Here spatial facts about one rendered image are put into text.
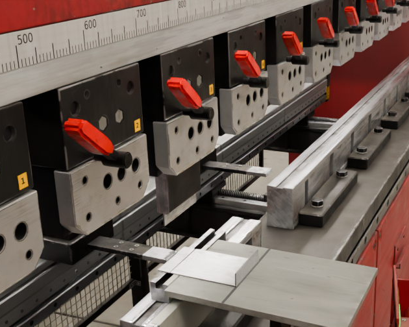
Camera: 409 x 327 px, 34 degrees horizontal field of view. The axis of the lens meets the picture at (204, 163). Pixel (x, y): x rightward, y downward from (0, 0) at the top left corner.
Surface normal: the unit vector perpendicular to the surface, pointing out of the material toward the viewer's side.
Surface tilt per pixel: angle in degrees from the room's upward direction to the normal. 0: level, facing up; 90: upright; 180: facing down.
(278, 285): 0
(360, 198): 0
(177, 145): 90
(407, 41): 90
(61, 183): 90
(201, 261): 0
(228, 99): 90
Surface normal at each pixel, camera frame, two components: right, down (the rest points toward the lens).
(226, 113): -0.44, 0.31
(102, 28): 0.89, 0.11
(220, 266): -0.04, -0.94
